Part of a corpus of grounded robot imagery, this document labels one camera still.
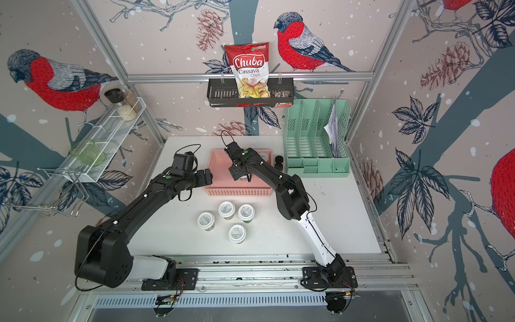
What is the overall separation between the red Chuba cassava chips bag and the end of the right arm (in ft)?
0.80

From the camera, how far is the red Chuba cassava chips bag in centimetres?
81

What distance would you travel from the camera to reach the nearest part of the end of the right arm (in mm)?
730
